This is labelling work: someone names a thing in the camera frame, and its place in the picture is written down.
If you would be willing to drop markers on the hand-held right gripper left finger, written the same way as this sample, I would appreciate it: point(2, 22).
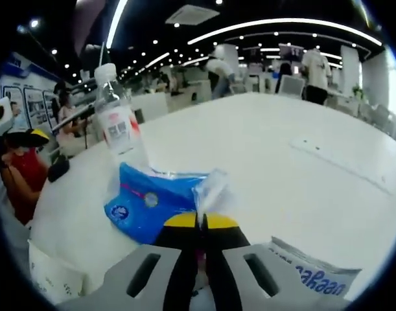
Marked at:
point(146, 278)

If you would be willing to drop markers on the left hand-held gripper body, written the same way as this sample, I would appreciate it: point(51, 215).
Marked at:
point(4, 124)

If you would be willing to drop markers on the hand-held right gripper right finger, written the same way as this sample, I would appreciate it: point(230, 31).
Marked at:
point(249, 278)

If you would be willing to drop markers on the wet wipes pack blue oval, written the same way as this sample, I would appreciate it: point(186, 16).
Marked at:
point(314, 275)

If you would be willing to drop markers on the blue tissue pack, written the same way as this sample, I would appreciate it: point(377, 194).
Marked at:
point(152, 207)

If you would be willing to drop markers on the clear plastic bottle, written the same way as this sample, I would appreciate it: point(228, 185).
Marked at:
point(118, 123)

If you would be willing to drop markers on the person's red shirt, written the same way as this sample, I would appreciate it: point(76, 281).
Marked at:
point(29, 168)

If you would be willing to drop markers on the small black object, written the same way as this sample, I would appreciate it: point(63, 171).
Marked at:
point(59, 169)

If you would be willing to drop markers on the white office chair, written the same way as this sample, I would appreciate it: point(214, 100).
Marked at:
point(291, 87)

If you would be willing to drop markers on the ceiling air vent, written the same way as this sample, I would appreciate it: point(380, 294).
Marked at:
point(191, 14)

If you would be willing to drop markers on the potted green plant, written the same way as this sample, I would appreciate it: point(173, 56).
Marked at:
point(357, 91)

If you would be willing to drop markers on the blue wall display board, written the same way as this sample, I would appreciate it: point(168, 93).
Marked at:
point(32, 97)

